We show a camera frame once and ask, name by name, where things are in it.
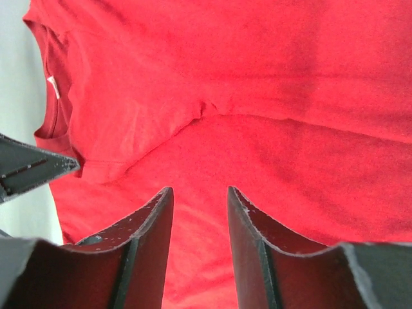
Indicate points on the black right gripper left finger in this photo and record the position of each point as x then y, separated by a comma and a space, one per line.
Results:
122, 266

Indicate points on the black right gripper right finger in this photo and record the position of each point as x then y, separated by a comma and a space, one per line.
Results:
275, 267

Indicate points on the dark red t-shirt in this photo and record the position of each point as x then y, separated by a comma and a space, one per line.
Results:
305, 106

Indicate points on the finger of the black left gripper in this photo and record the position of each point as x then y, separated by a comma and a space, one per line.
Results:
25, 167

